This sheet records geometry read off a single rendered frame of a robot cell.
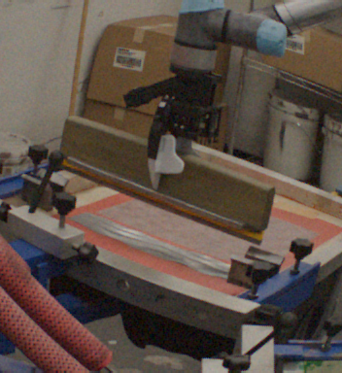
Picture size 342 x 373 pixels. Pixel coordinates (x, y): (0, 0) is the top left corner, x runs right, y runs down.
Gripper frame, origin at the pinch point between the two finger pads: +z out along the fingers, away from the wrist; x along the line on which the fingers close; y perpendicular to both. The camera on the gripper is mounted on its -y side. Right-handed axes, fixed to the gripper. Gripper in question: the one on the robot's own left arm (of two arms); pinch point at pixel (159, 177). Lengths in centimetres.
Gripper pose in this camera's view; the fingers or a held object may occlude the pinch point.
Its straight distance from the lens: 208.3
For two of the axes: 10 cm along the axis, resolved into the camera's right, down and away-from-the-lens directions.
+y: 8.4, 2.9, -4.6
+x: 5.2, -1.7, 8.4
